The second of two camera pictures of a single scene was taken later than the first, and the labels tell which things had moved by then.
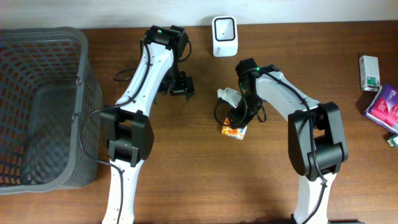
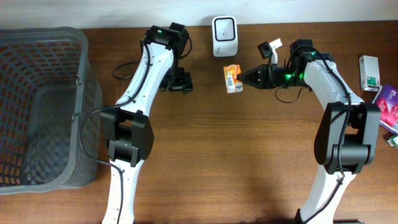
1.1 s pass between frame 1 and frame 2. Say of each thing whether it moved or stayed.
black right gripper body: moved
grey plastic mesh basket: stayed
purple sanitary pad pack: stayed
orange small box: moved
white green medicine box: stayed
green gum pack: stayed
